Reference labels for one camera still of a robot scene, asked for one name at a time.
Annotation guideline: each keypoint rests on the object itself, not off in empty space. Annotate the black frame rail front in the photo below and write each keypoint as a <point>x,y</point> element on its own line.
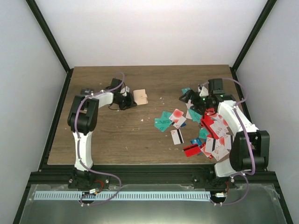
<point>129,174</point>

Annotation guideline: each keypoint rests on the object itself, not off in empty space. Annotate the white card red circle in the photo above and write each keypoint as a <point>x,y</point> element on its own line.
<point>177,116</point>

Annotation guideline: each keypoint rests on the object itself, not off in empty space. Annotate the teal VIP card front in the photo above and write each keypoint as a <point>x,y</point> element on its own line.
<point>162,124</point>

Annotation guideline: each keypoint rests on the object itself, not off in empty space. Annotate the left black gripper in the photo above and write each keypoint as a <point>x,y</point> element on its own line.
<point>131,103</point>

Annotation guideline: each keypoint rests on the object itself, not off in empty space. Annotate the white card magnetic stripe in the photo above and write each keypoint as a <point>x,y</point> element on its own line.
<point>177,137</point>

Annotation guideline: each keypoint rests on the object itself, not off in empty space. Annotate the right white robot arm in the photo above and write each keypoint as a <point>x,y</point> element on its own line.
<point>250,149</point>

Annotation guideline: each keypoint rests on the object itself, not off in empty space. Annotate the teal vip card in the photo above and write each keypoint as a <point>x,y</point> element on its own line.
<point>162,124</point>
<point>166,115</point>

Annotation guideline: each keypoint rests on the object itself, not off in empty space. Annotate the far teal card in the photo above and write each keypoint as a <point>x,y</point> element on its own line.
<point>185,90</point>

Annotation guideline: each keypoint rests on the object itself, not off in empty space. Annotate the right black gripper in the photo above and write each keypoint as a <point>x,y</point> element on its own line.
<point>194,101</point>

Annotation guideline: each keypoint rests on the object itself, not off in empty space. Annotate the beige card holder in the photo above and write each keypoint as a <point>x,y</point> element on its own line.
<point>140,97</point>

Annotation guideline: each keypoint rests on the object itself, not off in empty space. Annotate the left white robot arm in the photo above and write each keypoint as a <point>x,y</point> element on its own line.
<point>82,120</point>

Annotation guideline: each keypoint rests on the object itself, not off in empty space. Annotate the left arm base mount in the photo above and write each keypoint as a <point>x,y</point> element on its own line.
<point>85,180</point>

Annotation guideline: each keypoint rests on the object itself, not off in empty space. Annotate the teal VIP card behind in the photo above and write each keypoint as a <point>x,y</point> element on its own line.
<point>166,115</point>

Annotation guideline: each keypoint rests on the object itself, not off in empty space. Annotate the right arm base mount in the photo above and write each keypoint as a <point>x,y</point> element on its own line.
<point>208,180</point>

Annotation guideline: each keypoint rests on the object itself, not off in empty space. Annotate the small black card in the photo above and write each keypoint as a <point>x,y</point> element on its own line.
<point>87,91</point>

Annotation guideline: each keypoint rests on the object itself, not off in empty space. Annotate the red card black stripe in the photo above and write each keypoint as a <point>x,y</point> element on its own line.
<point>192,150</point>

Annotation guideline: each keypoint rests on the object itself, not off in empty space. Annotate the light blue slotted cable duct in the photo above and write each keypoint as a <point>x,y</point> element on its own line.
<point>125,196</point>

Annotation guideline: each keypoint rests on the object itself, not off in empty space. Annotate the white card red pattern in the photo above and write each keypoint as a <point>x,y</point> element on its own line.
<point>217,148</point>

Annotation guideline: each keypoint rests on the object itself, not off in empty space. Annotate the blue card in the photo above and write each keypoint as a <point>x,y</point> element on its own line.
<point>196,141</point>

